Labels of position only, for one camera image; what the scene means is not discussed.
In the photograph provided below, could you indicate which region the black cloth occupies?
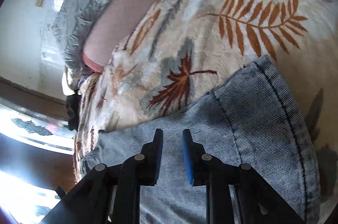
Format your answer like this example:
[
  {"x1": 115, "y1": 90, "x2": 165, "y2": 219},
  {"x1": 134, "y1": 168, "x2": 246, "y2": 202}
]
[{"x1": 66, "y1": 93, "x2": 81, "y2": 131}]

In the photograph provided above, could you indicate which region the leaf patterned cream blanket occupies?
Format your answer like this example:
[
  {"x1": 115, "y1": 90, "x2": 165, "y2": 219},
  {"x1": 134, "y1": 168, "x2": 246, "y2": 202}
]
[{"x1": 75, "y1": 0, "x2": 337, "y2": 199}]

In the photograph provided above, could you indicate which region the white pillow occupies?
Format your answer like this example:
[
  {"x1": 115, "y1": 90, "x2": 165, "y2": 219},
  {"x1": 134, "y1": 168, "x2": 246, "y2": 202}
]
[{"x1": 61, "y1": 66, "x2": 80, "y2": 96}]

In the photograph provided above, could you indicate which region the blue denim pant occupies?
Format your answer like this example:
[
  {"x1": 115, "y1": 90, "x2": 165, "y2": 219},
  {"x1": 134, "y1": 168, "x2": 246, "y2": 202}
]
[{"x1": 80, "y1": 56, "x2": 320, "y2": 223}]

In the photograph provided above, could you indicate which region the grey quilted cushion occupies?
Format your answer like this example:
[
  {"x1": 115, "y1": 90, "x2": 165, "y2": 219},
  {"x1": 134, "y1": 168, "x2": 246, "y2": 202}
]
[{"x1": 52, "y1": 0, "x2": 115, "y2": 74}]

